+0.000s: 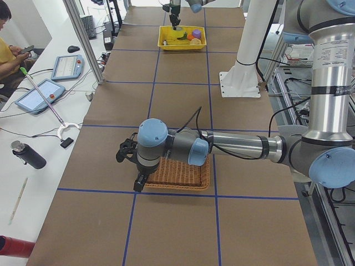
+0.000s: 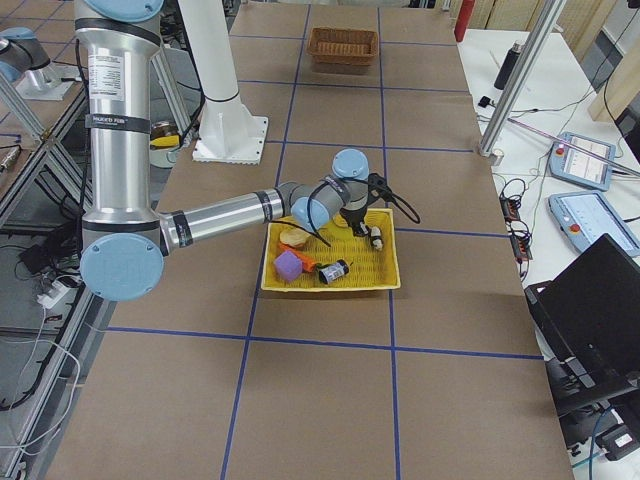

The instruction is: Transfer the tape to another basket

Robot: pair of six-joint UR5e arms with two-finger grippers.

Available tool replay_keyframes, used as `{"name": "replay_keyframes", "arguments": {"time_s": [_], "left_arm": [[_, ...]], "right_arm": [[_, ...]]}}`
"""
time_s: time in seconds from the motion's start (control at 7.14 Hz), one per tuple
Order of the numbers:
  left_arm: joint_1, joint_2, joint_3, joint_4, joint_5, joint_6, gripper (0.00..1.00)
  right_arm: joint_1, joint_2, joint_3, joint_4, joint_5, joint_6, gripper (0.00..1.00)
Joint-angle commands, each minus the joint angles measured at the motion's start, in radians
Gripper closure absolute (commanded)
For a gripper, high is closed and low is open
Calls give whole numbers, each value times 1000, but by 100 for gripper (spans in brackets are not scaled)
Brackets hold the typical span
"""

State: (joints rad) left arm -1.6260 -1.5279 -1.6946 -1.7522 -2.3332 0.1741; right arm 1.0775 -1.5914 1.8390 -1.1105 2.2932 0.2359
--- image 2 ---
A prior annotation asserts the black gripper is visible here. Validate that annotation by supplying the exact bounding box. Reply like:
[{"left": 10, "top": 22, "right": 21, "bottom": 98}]
[{"left": 342, "top": 207, "right": 370, "bottom": 236}]

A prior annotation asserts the second robot arm grey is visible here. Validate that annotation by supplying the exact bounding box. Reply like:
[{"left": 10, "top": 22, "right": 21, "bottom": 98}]
[{"left": 1, "top": 27, "right": 77, "bottom": 101}]

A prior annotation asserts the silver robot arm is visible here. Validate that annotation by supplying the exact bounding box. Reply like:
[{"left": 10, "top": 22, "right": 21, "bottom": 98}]
[{"left": 74, "top": 1, "right": 371, "bottom": 301}]

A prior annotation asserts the yellow woven plastic basket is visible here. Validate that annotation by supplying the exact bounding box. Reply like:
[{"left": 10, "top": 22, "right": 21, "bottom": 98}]
[{"left": 261, "top": 208, "right": 401, "bottom": 292}]

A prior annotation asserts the brown wicker basket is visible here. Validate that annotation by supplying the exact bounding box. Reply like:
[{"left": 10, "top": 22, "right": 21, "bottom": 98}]
[{"left": 306, "top": 27, "right": 379, "bottom": 66}]

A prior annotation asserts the panda toy figure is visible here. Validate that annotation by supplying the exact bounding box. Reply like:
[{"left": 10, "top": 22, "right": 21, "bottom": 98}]
[{"left": 369, "top": 226, "right": 384, "bottom": 251}]

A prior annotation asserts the blue battery can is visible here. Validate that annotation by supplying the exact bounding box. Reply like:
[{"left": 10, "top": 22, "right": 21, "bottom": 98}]
[{"left": 318, "top": 259, "right": 350, "bottom": 285}]

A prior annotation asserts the bread bun toy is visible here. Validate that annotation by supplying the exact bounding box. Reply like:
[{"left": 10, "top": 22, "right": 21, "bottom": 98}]
[{"left": 279, "top": 229, "right": 310, "bottom": 249}]

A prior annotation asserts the orange carrot toy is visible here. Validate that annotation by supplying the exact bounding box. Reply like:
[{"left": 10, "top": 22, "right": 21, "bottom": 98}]
[{"left": 279, "top": 243, "right": 319, "bottom": 273}]

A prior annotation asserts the purple foam cube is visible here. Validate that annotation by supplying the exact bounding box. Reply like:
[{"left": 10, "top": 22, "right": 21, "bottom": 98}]
[{"left": 273, "top": 250, "right": 303, "bottom": 283}]

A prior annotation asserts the orange black power strip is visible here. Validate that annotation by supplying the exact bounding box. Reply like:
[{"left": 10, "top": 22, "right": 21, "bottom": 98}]
[{"left": 499, "top": 178, "right": 533, "bottom": 264}]

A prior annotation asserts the black water bottle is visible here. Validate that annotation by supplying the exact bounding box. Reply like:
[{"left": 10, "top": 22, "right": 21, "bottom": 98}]
[{"left": 494, "top": 42, "right": 524, "bottom": 90}]

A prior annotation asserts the upper teach pendant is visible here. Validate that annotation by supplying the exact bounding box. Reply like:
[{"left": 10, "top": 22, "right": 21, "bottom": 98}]
[{"left": 548, "top": 132, "right": 616, "bottom": 191}]

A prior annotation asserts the teach pendant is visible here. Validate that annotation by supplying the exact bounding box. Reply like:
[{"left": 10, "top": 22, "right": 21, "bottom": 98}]
[
  {"left": 548, "top": 191, "right": 639, "bottom": 257},
  {"left": 548, "top": 132, "right": 616, "bottom": 191}
]

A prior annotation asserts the lower teach pendant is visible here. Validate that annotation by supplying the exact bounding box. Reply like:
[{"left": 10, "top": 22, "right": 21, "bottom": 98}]
[{"left": 548, "top": 191, "right": 639, "bottom": 257}]

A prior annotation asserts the red cylinder bottle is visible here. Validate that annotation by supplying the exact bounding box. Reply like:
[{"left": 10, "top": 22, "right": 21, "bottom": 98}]
[{"left": 454, "top": 0, "right": 475, "bottom": 43}]

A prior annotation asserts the black laptop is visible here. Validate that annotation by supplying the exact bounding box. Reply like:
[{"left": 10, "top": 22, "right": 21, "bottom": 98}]
[{"left": 525, "top": 234, "right": 639, "bottom": 422}]

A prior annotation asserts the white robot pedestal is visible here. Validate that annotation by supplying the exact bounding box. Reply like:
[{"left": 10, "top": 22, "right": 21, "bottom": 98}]
[{"left": 179, "top": 0, "right": 268, "bottom": 165}]

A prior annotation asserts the aluminium frame post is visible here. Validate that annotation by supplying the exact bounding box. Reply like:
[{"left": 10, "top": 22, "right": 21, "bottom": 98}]
[{"left": 478, "top": 0, "right": 567, "bottom": 166}]

